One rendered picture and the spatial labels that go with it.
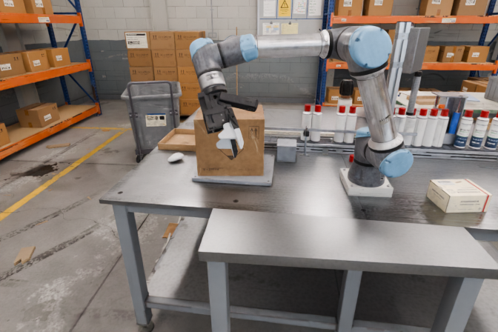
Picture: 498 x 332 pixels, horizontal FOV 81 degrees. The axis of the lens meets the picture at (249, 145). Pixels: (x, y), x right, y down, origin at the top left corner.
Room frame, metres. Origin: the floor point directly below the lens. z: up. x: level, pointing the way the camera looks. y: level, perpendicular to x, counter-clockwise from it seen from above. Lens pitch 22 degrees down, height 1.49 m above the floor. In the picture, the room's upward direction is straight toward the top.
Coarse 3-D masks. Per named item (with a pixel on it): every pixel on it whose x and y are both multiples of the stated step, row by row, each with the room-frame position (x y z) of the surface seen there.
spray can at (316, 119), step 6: (318, 108) 1.53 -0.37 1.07; (318, 114) 1.52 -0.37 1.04; (312, 120) 1.54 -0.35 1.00; (318, 120) 1.52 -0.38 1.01; (312, 126) 1.54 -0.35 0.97; (318, 126) 1.52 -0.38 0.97; (312, 132) 1.53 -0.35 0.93; (318, 132) 1.52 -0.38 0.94; (312, 138) 1.53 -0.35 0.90; (318, 138) 1.52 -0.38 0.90
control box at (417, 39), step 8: (416, 32) 1.33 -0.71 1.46; (424, 32) 1.37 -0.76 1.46; (408, 40) 1.34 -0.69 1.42; (416, 40) 1.32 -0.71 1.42; (424, 40) 1.39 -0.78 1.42; (408, 48) 1.34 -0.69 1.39; (416, 48) 1.32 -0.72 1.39; (424, 48) 1.42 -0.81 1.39; (408, 56) 1.33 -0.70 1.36; (416, 56) 1.34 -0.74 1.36; (408, 64) 1.33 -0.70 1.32; (416, 64) 1.36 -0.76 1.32; (408, 72) 1.33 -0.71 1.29
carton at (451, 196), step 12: (432, 180) 1.04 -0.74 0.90; (444, 180) 1.04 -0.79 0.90; (456, 180) 1.04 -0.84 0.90; (468, 180) 1.04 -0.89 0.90; (432, 192) 1.02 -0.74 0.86; (444, 192) 0.96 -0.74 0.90; (456, 192) 0.95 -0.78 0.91; (468, 192) 0.95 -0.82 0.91; (480, 192) 0.95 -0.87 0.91; (444, 204) 0.94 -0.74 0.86; (456, 204) 0.93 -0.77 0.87; (468, 204) 0.93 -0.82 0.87; (480, 204) 0.93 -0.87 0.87
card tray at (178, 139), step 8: (176, 128) 1.78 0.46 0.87; (168, 136) 1.68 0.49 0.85; (176, 136) 1.73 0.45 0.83; (184, 136) 1.73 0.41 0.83; (192, 136) 1.73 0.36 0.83; (160, 144) 1.53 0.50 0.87; (168, 144) 1.52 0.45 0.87; (176, 144) 1.52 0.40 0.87; (184, 144) 1.61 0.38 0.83; (192, 144) 1.61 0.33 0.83
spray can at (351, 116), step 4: (352, 108) 1.51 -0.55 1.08; (352, 112) 1.51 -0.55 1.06; (348, 116) 1.51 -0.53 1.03; (352, 116) 1.50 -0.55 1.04; (348, 120) 1.51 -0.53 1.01; (352, 120) 1.50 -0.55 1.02; (348, 124) 1.50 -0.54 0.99; (352, 124) 1.50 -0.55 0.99; (348, 128) 1.50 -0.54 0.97; (352, 128) 1.50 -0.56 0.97; (344, 136) 1.52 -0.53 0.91; (348, 136) 1.50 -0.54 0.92; (352, 136) 1.50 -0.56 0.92; (344, 140) 1.52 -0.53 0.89; (348, 140) 1.50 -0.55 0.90; (352, 140) 1.50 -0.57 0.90
